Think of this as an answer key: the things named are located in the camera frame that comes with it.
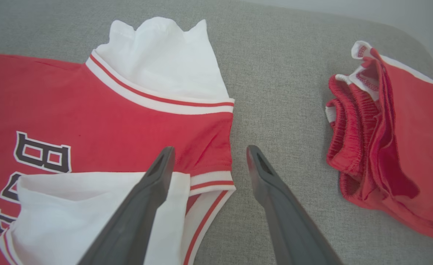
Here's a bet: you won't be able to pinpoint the grey fabric sofa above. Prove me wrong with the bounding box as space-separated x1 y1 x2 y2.
0 0 433 265

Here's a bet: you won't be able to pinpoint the red basketball jersey white sleeves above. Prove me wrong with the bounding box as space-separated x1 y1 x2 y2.
0 17 236 265

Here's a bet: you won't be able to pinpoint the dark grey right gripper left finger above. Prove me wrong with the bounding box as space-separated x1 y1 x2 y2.
77 146 176 265

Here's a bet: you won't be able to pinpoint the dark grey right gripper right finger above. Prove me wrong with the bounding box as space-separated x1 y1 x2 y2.
246 145 344 265

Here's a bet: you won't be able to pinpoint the red shorts white trim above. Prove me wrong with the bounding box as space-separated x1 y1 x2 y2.
325 40 433 244

